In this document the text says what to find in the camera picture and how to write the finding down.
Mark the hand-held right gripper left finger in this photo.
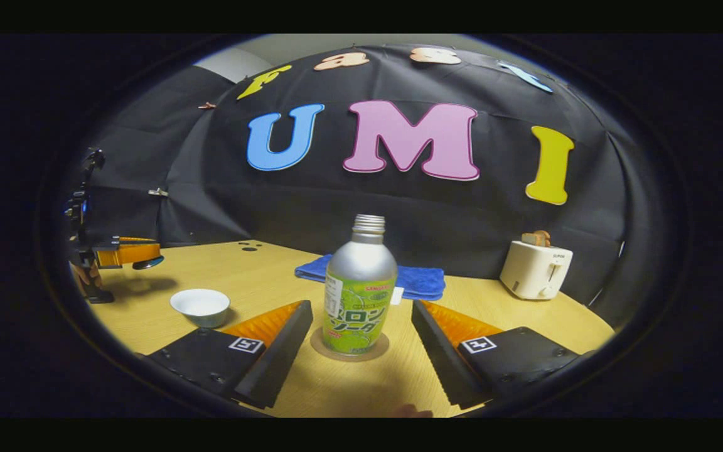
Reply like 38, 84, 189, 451
148, 300, 314, 410

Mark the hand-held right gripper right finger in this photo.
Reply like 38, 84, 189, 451
412, 299, 582, 410

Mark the round brown coaster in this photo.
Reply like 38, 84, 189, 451
310, 326, 390, 362

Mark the white teal teacup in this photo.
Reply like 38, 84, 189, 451
169, 288, 231, 329

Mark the silver green-label water bottle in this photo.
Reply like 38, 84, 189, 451
323, 214, 398, 356

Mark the blue towel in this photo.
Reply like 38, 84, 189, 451
294, 253, 446, 302

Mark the white toaster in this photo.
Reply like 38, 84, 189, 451
500, 240, 574, 301

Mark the black backdrop cloth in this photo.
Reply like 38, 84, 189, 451
76, 44, 635, 315

